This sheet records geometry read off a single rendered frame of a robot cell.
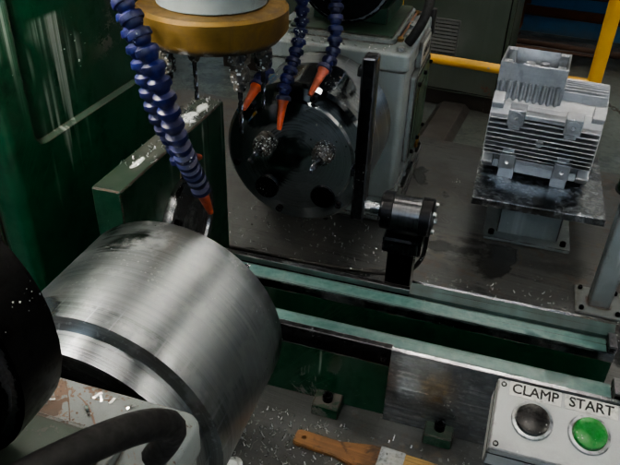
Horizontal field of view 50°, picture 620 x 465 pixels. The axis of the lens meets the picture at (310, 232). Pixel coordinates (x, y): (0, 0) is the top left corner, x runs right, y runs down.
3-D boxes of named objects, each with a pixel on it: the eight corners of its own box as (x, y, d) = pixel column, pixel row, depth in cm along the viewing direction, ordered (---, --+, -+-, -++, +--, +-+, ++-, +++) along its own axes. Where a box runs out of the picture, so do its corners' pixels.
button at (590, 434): (567, 449, 60) (572, 444, 58) (570, 418, 61) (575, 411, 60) (602, 459, 59) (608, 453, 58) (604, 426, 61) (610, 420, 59)
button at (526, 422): (511, 435, 61) (514, 429, 60) (515, 405, 63) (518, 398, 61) (544, 444, 60) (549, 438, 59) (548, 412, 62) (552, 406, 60)
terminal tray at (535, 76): (493, 98, 124) (500, 61, 120) (501, 80, 133) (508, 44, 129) (559, 109, 121) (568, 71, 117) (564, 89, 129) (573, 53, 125)
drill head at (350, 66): (209, 230, 112) (201, 90, 99) (288, 134, 145) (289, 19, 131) (351, 259, 107) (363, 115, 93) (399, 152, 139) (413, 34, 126)
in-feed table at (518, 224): (461, 248, 131) (471, 196, 124) (474, 184, 152) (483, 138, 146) (589, 272, 125) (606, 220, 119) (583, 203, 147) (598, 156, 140)
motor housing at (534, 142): (475, 179, 130) (494, 87, 119) (491, 141, 144) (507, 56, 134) (582, 201, 124) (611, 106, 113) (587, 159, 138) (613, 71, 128)
